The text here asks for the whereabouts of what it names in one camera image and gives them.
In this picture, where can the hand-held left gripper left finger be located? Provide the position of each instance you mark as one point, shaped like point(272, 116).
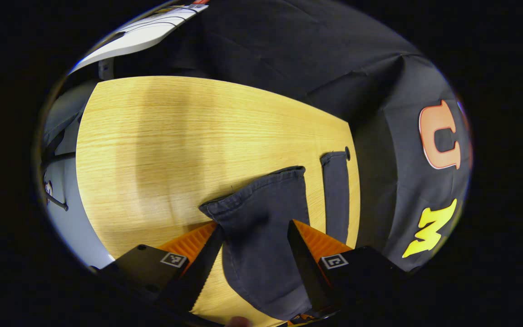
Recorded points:
point(198, 272)

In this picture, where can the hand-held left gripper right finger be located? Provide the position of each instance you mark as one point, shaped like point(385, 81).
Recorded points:
point(304, 268)

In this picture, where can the dark jeans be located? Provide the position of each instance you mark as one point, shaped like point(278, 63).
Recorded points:
point(261, 227)

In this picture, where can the black backdrop cloth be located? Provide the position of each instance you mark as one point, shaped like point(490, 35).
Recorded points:
point(379, 68)

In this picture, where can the white side table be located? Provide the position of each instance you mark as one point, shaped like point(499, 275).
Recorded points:
point(148, 34)

